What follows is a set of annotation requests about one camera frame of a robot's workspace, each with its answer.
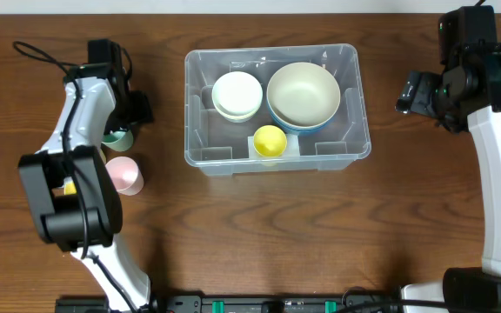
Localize green cup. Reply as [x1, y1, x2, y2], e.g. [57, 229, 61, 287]
[102, 130, 134, 152]

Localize pink cup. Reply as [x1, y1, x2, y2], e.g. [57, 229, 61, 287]
[105, 156, 144, 196]

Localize small white bowl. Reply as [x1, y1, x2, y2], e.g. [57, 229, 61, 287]
[211, 71, 263, 106]

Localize yellow cup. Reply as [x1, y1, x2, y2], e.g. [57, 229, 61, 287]
[250, 125, 288, 160]
[63, 180, 77, 196]

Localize small grey bowl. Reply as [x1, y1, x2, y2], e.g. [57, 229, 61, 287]
[222, 115, 253, 123]

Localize small yellow bowl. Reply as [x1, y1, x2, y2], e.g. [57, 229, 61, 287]
[214, 101, 261, 123]

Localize large cream bowl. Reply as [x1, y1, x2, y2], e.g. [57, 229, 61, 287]
[266, 62, 341, 130]

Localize dark blue bowl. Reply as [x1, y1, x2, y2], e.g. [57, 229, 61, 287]
[267, 103, 336, 135]
[271, 116, 331, 136]

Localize cream cup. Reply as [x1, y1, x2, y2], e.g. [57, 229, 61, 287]
[98, 148, 107, 164]

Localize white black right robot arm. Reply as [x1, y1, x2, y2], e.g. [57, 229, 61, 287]
[395, 2, 501, 312]

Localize clear plastic storage container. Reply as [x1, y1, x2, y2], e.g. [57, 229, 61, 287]
[184, 43, 371, 176]

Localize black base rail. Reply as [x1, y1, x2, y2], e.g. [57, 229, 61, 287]
[54, 294, 404, 313]

